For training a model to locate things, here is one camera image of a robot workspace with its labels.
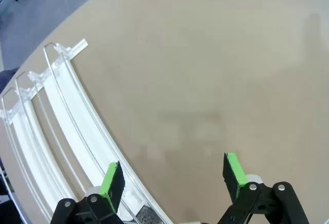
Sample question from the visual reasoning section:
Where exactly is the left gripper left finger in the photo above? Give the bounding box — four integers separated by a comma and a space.
50, 160, 126, 224

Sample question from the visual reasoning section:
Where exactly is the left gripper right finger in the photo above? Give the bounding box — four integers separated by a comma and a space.
217, 153, 310, 224

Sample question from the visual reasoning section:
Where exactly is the white can dispenser rack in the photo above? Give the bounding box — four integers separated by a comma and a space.
0, 38, 175, 224

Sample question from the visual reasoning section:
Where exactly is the dark purple cloth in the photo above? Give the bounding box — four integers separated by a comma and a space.
0, 67, 21, 95

